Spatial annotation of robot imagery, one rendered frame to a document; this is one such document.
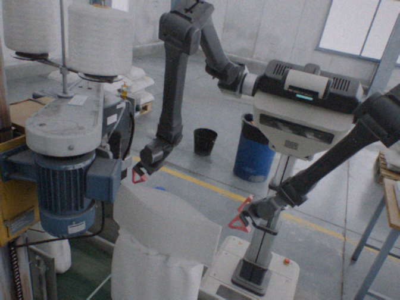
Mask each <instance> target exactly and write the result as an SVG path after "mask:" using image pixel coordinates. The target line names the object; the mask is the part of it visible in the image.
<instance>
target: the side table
mask: <svg viewBox="0 0 400 300"><path fill-rule="evenodd" d="M395 182H397V181H394V180H390V179H386V178H383V190H384V191H383V194H382V196H381V198H380V201H379V203H378V204H377V207H376V209H375V210H374V213H373V215H372V216H371V219H370V221H369V222H368V225H367V226H366V228H365V230H364V233H363V234H362V236H361V239H360V241H359V242H358V245H357V247H356V249H355V251H354V253H353V255H352V260H354V261H357V259H358V257H359V255H360V253H361V251H362V250H363V247H364V246H367V247H368V248H371V249H374V250H376V251H379V253H378V255H377V257H376V259H375V260H374V263H373V265H372V266H371V268H370V270H369V272H368V275H367V276H366V277H365V279H364V281H363V282H362V284H361V286H360V288H359V290H358V292H357V294H356V296H355V298H354V300H363V299H364V297H365V296H366V295H369V296H371V297H374V298H376V299H378V300H394V299H392V298H388V297H387V296H384V295H381V294H380V293H378V292H376V291H373V290H371V289H370V286H371V285H372V283H373V281H374V279H375V278H376V276H377V274H378V272H379V270H380V268H381V266H382V264H383V263H384V261H385V259H386V257H387V255H390V256H392V257H395V258H398V259H400V254H398V253H396V252H393V251H391V249H392V248H393V245H394V243H395V242H396V240H397V238H398V236H399V234H400V210H399V205H398V202H397V198H396V192H395V187H394V183H395ZM385 205H386V211H387V218H388V223H389V227H391V228H392V230H391V231H390V232H389V234H388V236H387V238H386V240H385V242H384V243H383V245H382V247H380V246H378V245H375V244H373V243H370V242H366V241H367V240H368V238H369V236H370V234H371V232H372V231H373V229H374V227H375V225H376V222H377V220H378V218H379V216H380V214H381V212H382V210H383V208H384V206H385Z"/></svg>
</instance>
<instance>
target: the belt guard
mask: <svg viewBox="0 0 400 300"><path fill-rule="evenodd" d="M79 81H80V82H79ZM79 81H77V82H76V83H75V84H73V85H71V86H70V87H69V88H67V90H68V91H71V92H74V95H85V96H88V98H87V99H86V101H85V103H84V104H83V105H82V107H81V106H75V105H68V103H69V102H70V101H71V99H72V98H73V97H72V98H59V97H58V96H56V97H55V98H54V99H53V100H52V101H51V102H49V103H47V104H46V105H45V106H43V107H42V108H41V109H39V110H38V111H36V112H35V113H34V114H33V115H31V116H30V117H29V118H28V119H27V120H26V121H25V122H24V129H25V131H26V142H27V145H28V147H29V148H30V149H32V151H35V152H37V153H39V154H43V155H49V156H55V157H68V156H75V155H81V154H85V153H88V152H90V151H93V150H94V149H95V148H96V147H98V146H99V145H100V144H101V140H102V123H103V119H102V118H103V107H104V83H98V82H90V88H91V89H88V88H89V81H87V80H83V79H80V80H79ZM79 86H83V87H79Z"/></svg>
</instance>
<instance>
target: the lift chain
mask: <svg viewBox="0 0 400 300"><path fill-rule="evenodd" d="M13 242H15V238H13V239H11V240H10V241H8V250H9V256H10V263H11V271H12V277H13V279H14V280H13V282H14V290H15V297H16V298H17V299H16V300H24V299H23V291H22V286H21V279H20V272H19V264H18V257H17V250H16V248H13V247H12V243H13Z"/></svg>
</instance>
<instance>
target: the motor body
mask: <svg viewBox="0 0 400 300"><path fill-rule="evenodd" d="M94 158H95V149H94V150H93V151H90V152H88V153H87V154H86V155H85V156H83V157H81V158H78V159H75V160H66V161H61V160H53V159H50V158H47V157H45V156H43V155H42V154H39V153H37V152H35V159H34V161H35V173H36V186H37V200H38V203H39V205H38V206H37V207H39V216H40V224H41V226H42V228H43V230H44V231H45V232H47V233H48V234H49V235H51V236H54V237H57V238H71V237H75V236H78V235H81V234H83V233H84V232H86V231H87V230H88V229H89V228H90V227H91V225H93V222H94V219H95V208H97V207H98V206H96V205H95V200H92V199H89V198H87V197H86V194H85V172H86V170H88V169H89V167H90V166H91V162H92V161H93V160H94Z"/></svg>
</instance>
